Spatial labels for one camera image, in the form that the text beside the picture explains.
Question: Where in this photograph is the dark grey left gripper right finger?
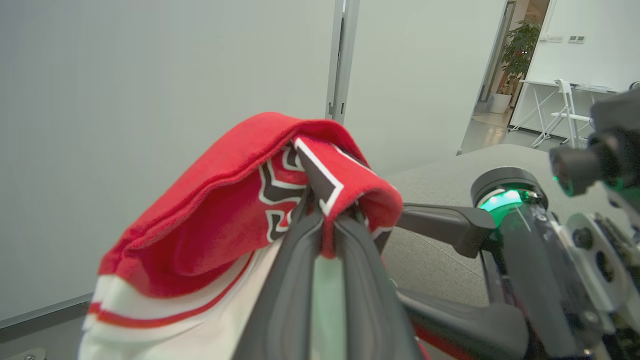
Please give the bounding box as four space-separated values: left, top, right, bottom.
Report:
333 211 426 360

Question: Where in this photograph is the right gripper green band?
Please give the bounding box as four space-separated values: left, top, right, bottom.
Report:
395 167 583 360

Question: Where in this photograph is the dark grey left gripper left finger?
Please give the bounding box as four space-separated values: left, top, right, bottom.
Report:
232 199 325 360

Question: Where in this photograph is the red and white printed garment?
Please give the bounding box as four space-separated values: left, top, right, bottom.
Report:
77 111 471 360

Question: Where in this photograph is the white plant pot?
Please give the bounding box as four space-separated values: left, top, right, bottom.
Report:
488 92 514 115

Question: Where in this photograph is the white chair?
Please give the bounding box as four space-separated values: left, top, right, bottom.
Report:
531 78 594 150

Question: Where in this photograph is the white folding table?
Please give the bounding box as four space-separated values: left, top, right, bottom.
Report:
509 78 622 135

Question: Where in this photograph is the green potted plant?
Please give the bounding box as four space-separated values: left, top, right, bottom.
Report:
499 19 542 96

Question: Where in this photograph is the grey door frame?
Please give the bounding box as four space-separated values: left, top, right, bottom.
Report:
477 0 517 103

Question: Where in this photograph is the grey metal partition post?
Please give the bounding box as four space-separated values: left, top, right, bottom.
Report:
325 0 361 124

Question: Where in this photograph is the metal floor bracket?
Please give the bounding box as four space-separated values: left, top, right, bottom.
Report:
0 347 47 360

